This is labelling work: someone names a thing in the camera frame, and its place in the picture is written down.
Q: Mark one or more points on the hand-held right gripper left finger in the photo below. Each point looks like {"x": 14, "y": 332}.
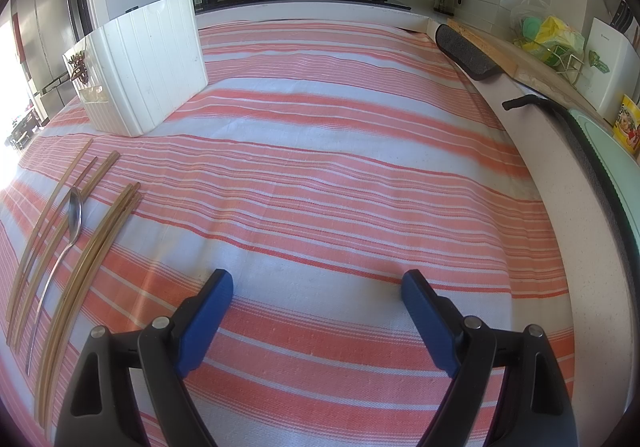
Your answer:
{"x": 205, "y": 322}

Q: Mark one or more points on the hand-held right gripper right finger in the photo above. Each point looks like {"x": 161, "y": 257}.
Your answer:
{"x": 430, "y": 322}

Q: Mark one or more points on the set of wooden chopsticks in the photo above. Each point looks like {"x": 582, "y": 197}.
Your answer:
{"x": 82, "y": 277}

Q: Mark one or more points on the metal spoon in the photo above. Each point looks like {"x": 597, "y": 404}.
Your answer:
{"x": 75, "y": 217}

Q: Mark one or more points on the white ribbed utensil holder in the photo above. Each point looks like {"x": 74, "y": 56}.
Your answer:
{"x": 150, "y": 62}

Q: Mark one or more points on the orange white striped cloth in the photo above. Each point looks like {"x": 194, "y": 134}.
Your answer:
{"x": 325, "y": 177}

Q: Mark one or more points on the green cutting board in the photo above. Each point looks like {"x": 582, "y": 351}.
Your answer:
{"x": 615, "y": 162}

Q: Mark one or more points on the dark dining furniture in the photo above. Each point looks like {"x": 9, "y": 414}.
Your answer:
{"x": 22, "y": 132}

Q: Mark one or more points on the black padded mat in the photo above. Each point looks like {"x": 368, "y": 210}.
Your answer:
{"x": 465, "y": 52}

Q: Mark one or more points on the wooden cutting board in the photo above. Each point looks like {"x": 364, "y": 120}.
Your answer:
{"x": 505, "y": 54}

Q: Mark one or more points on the yellow printed container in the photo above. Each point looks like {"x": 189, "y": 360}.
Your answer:
{"x": 627, "y": 122}

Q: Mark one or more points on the white knife holder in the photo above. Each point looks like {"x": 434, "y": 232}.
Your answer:
{"x": 610, "y": 77}

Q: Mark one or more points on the clear bag with yellow-green contents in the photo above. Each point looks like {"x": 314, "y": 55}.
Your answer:
{"x": 555, "y": 37}

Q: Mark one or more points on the grey refrigerator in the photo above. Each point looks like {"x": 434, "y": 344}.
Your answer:
{"x": 50, "y": 27}

